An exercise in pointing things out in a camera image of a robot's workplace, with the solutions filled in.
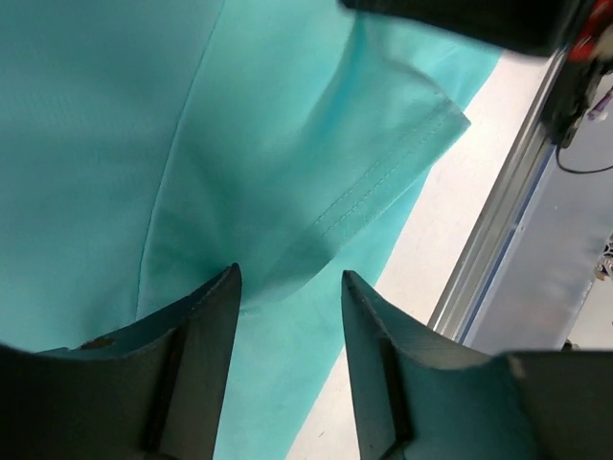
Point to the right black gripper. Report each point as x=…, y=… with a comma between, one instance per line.
x=528, y=27

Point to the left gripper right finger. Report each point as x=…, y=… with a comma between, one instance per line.
x=419, y=395

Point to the teal green t-shirt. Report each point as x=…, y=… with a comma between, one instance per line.
x=146, y=145

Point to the aluminium front rail frame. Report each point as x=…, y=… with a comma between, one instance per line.
x=531, y=258

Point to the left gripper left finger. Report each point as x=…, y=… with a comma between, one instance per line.
x=151, y=390

